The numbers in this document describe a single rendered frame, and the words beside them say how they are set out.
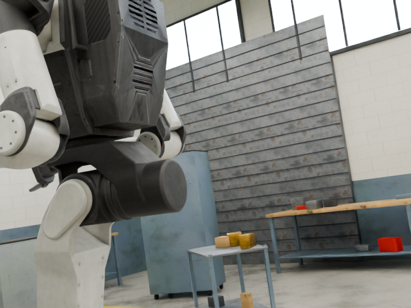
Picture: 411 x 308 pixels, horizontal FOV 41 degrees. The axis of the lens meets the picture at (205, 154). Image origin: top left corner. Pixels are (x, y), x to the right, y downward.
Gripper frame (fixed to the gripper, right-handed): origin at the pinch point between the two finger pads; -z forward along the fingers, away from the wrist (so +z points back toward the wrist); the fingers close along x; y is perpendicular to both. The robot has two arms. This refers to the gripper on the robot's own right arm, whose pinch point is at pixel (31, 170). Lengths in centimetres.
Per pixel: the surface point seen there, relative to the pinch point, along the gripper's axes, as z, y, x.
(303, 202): -175, -661, -80
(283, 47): -124, -744, 159
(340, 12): -17, -724, 157
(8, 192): -564, -502, 123
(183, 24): -293, -795, 303
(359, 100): -47, -717, 25
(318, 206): -146, -638, -92
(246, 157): -266, -746, 23
